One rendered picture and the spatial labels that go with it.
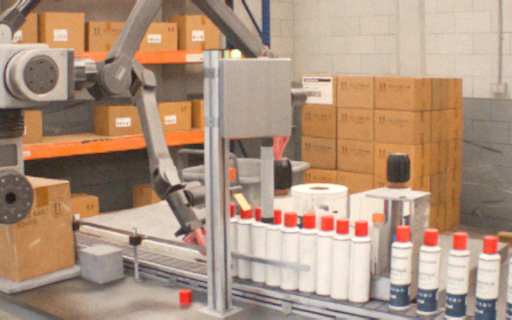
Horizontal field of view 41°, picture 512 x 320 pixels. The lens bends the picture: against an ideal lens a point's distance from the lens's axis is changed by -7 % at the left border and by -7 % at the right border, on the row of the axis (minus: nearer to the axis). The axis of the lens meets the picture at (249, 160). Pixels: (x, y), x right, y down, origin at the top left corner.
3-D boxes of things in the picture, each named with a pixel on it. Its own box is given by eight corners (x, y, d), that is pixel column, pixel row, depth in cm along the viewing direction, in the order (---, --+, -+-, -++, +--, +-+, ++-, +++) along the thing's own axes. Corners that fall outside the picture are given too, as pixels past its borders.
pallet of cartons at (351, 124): (464, 244, 578) (469, 77, 561) (415, 265, 520) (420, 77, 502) (352, 226, 661) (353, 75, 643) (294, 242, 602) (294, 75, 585)
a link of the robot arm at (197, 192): (151, 187, 214) (163, 170, 208) (180, 179, 221) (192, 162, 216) (172, 220, 210) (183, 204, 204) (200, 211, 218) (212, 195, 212)
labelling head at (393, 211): (427, 290, 179) (432, 194, 176) (405, 304, 169) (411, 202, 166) (380, 283, 188) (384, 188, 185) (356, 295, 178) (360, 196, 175)
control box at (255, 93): (292, 136, 177) (291, 58, 174) (224, 138, 172) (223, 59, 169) (278, 132, 186) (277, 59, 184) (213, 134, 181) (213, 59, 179)
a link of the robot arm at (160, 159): (127, 91, 234) (140, 68, 227) (142, 92, 238) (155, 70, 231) (151, 199, 212) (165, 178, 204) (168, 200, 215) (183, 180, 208)
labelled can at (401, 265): (412, 307, 168) (417, 225, 165) (404, 313, 164) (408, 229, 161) (394, 303, 171) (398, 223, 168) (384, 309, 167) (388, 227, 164)
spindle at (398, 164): (412, 237, 234) (415, 152, 230) (401, 243, 227) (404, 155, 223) (389, 235, 240) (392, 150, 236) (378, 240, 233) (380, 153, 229)
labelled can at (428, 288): (440, 311, 163) (445, 228, 161) (431, 317, 159) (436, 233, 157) (420, 308, 166) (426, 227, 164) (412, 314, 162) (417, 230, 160)
